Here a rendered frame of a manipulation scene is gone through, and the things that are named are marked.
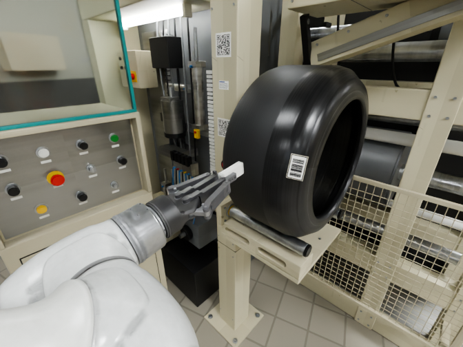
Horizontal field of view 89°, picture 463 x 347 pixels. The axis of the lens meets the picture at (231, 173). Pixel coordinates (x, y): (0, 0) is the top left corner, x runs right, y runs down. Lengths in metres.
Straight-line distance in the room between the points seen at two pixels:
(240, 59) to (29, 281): 0.78
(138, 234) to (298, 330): 1.46
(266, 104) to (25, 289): 0.58
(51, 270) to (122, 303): 0.14
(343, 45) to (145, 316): 1.06
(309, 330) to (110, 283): 1.56
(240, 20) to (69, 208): 0.93
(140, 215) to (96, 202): 0.75
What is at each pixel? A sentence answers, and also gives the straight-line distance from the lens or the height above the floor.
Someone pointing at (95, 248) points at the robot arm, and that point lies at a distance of 0.37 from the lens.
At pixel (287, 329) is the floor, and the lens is 1.74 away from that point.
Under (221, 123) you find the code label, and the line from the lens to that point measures 0.96.
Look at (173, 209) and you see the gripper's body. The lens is 0.43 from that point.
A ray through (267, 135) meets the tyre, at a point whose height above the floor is 1.29.
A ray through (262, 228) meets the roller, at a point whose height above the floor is 0.91.
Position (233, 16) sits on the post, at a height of 1.59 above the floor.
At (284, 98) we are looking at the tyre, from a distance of 0.64.
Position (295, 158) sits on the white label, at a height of 1.25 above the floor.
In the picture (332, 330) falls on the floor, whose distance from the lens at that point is 1.81.
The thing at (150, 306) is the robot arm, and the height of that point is 1.24.
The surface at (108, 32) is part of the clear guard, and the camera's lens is 1.06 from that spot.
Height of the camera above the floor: 1.45
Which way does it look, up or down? 25 degrees down
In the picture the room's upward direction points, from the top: straight up
